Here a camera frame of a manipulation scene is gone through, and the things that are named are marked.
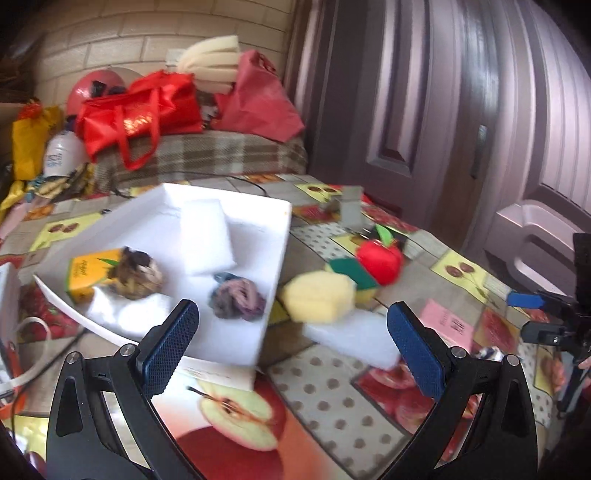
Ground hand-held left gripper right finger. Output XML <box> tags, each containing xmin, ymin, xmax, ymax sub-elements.
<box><xmin>387</xmin><ymin>301</ymin><xmax>539</xmax><ymax>480</ymax></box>

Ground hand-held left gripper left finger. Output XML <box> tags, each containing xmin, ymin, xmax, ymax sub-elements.
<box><xmin>45</xmin><ymin>298</ymin><xmax>200</xmax><ymax>480</ymax></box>

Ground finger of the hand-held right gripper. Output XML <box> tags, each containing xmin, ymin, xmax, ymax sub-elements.
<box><xmin>521</xmin><ymin>320</ymin><xmax>578</xmax><ymax>344</ymax></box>
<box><xmin>506</xmin><ymin>290</ymin><xmax>578</xmax><ymax>311</ymax></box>

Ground white foam sponge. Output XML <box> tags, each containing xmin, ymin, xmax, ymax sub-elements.
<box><xmin>302</xmin><ymin>310</ymin><xmax>402</xmax><ymax>370</ymax></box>
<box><xmin>179</xmin><ymin>198</ymin><xmax>238</xmax><ymax>277</ymax></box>

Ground brown hair scrunchie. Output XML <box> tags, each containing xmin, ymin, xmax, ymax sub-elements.
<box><xmin>111</xmin><ymin>247</ymin><xmax>164</xmax><ymax>302</ymax></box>

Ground purple hair scrunchie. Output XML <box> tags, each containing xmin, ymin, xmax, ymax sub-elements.
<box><xmin>208</xmin><ymin>272</ymin><xmax>267</xmax><ymax>320</ymax></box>

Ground red plush apple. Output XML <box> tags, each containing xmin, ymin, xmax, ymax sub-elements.
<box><xmin>355</xmin><ymin>224</ymin><xmax>406</xmax><ymax>287</ymax></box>

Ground green and yellow scouring sponge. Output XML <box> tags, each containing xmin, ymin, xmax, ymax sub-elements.
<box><xmin>325</xmin><ymin>258</ymin><xmax>379</xmax><ymax>305</ymax></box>

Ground yellow hexagonal sponge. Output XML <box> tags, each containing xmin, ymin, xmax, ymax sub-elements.
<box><xmin>281</xmin><ymin>271</ymin><xmax>357</xmax><ymax>324</ymax></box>

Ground white cardboard box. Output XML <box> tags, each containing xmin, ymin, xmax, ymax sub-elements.
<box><xmin>33</xmin><ymin>182</ymin><xmax>293</xmax><ymax>370</ymax></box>

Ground pink paper card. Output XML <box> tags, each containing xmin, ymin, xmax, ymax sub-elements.
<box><xmin>418</xmin><ymin>299</ymin><xmax>476</xmax><ymax>340</ymax></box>

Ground fruit print tablecloth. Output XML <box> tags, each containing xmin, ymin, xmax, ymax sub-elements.
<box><xmin>0</xmin><ymin>172</ymin><xmax>568</xmax><ymax>480</ymax></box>

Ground yellow carton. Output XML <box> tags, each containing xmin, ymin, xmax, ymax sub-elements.
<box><xmin>65</xmin><ymin>248</ymin><xmax>125</xmax><ymax>305</ymax></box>

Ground grey stand with white card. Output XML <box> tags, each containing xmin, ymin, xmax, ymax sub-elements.
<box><xmin>323</xmin><ymin>185</ymin><xmax>365</xmax><ymax>230</ymax></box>

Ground plaid blanket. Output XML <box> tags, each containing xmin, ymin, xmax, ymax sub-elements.
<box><xmin>92</xmin><ymin>131</ymin><xmax>309</xmax><ymax>195</ymax></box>

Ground white printed plastic jar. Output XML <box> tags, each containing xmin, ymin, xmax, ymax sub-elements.
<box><xmin>43</xmin><ymin>129</ymin><xmax>90</xmax><ymax>178</ymax></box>

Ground shiny red gift bag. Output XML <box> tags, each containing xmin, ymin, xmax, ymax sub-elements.
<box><xmin>75</xmin><ymin>70</ymin><xmax>204</xmax><ymax>171</ymax></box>

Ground dark panelled door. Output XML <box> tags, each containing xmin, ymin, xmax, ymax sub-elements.
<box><xmin>295</xmin><ymin>0</ymin><xmax>497</xmax><ymax>241</ymax></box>

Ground yellow bag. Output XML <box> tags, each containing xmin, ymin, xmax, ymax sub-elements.
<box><xmin>11</xmin><ymin>104</ymin><xmax>65</xmax><ymax>181</ymax></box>

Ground red cloth bag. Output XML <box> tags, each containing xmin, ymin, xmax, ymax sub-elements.
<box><xmin>215</xmin><ymin>50</ymin><xmax>305</xmax><ymax>144</ymax></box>

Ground pink ball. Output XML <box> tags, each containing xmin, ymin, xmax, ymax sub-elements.
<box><xmin>66</xmin><ymin>69</ymin><xmax>127</xmax><ymax>116</ymax></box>

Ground cream foam sheets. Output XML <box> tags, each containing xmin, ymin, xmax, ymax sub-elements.
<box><xmin>166</xmin><ymin>36</ymin><xmax>243</xmax><ymax>95</ymax></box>

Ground white strap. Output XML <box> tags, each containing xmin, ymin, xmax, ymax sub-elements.
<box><xmin>0</xmin><ymin>316</ymin><xmax>54</xmax><ymax>398</ymax></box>

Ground thin black cable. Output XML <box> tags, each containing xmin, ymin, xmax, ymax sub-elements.
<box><xmin>113</xmin><ymin>172</ymin><xmax>271</xmax><ymax>199</ymax></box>

